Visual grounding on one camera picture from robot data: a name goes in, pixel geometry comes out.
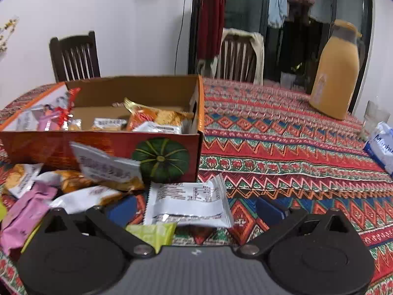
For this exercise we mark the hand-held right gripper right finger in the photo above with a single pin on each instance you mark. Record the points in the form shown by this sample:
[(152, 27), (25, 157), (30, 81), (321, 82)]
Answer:
[(270, 209)]

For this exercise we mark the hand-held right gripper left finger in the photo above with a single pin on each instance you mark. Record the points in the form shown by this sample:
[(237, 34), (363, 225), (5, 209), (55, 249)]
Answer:
[(122, 210)]

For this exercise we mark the white label-side snack packet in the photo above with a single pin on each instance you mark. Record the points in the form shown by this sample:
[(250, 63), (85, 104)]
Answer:
[(187, 202)]

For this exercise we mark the pile of colourful snack packets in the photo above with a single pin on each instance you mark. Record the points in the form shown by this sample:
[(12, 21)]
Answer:
[(27, 215)]

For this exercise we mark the orange pumpkin print cardboard box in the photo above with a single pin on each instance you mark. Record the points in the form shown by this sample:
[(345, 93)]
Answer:
[(46, 150)]

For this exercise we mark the heap of assorted snack packets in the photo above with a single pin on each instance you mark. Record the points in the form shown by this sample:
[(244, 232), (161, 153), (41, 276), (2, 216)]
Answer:
[(165, 118)]

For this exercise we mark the white and blue tissue pack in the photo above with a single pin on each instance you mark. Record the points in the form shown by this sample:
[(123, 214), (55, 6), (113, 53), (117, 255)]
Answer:
[(382, 147)]

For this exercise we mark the grey planter pot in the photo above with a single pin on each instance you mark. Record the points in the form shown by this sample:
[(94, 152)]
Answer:
[(288, 80)]

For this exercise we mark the clear glass cup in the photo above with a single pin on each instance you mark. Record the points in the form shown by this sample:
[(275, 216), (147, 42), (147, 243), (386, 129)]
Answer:
[(371, 116)]

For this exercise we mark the yellow thermos jug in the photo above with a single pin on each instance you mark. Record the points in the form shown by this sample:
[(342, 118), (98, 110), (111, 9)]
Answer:
[(334, 73)]

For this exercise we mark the wooden chair with cloth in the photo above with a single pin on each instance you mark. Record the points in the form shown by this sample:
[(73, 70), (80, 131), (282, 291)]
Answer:
[(259, 55)]

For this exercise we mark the brown slatted wooden chair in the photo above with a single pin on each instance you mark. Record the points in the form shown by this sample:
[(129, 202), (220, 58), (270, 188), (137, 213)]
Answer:
[(238, 39)]

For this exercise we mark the dark wooden chair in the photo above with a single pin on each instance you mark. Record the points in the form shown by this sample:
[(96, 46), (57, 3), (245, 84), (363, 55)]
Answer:
[(73, 40)]

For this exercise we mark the light blue hanging shirt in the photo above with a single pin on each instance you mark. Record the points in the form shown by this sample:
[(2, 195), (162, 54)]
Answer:
[(278, 6)]

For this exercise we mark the dark framed sliding glass door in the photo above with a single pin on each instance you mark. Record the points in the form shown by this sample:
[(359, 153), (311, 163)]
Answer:
[(245, 6)]

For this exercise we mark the yellow flower branches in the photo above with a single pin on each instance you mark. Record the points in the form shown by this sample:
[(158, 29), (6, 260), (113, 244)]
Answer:
[(10, 23)]

